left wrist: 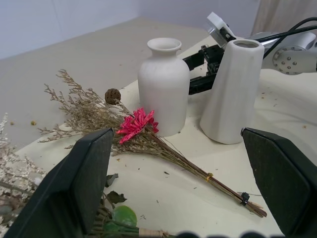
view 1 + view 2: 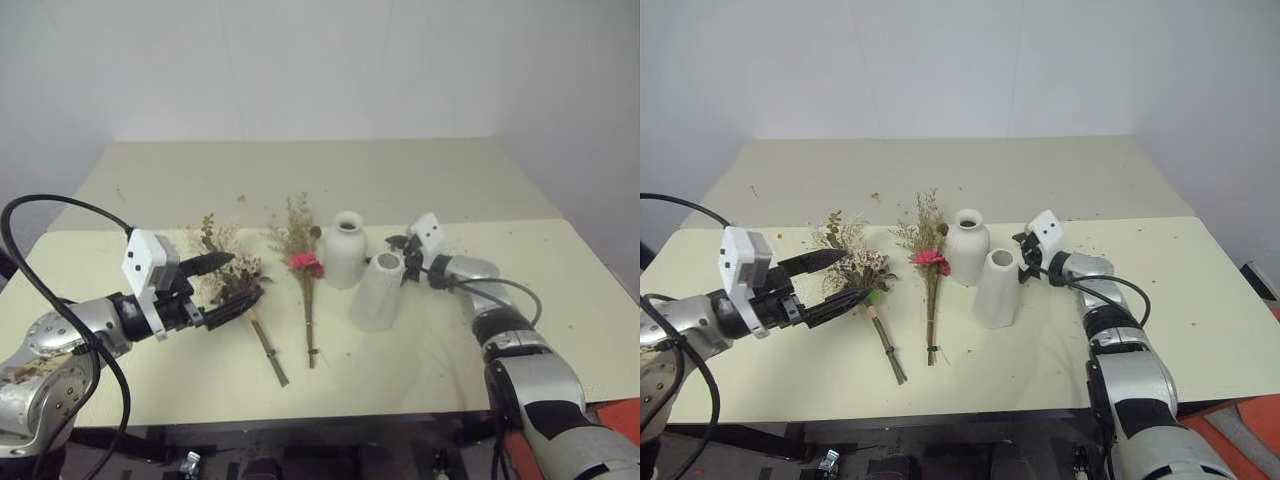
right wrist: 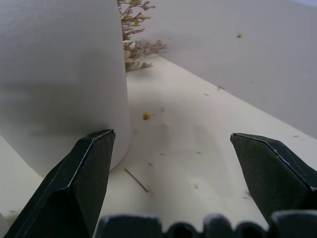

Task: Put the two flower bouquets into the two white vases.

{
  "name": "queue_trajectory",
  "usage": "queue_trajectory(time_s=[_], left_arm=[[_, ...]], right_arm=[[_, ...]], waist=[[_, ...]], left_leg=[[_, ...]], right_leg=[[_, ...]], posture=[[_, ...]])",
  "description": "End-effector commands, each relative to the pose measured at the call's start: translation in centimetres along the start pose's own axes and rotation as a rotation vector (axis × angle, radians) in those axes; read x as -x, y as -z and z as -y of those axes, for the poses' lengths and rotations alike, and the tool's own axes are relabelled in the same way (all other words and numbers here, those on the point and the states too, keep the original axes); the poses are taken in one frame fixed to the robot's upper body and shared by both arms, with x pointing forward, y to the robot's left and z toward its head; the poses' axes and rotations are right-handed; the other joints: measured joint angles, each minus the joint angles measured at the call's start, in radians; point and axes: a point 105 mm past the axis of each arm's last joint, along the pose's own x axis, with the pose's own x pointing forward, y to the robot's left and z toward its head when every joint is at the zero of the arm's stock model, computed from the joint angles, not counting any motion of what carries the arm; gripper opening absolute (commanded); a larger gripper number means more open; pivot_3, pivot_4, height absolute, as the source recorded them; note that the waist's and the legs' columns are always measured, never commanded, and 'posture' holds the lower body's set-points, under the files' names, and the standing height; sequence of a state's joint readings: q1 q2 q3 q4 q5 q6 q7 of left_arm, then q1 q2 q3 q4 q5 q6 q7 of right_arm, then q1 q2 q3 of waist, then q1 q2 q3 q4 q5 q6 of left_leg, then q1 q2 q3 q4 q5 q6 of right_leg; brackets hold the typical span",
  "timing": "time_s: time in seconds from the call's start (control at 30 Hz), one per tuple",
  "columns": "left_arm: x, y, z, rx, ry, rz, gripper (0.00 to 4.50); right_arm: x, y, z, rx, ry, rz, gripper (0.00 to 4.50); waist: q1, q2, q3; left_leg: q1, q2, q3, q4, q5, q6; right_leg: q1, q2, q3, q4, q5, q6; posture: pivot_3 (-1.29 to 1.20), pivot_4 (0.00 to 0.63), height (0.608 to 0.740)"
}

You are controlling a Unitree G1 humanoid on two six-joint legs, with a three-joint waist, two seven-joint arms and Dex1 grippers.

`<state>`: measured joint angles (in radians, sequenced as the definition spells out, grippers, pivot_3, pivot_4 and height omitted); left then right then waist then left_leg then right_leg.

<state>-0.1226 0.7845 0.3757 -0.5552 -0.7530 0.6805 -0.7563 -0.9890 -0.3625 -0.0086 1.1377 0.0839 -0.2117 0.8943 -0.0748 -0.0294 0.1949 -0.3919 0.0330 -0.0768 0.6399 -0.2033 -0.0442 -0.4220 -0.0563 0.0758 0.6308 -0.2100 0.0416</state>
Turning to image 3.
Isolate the thin dry stem piece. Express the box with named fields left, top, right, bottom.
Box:
left=124, top=168, right=151, bottom=193

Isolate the white ceramic vase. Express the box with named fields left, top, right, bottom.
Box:
left=0, top=0, right=132, bottom=179

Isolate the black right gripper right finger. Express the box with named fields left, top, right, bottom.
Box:
left=230, top=132, right=317, bottom=226

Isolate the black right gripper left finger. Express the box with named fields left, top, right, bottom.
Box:
left=4, top=129, right=116, bottom=238

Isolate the dried beige flower bunch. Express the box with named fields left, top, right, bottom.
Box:
left=116, top=0, right=167, bottom=72

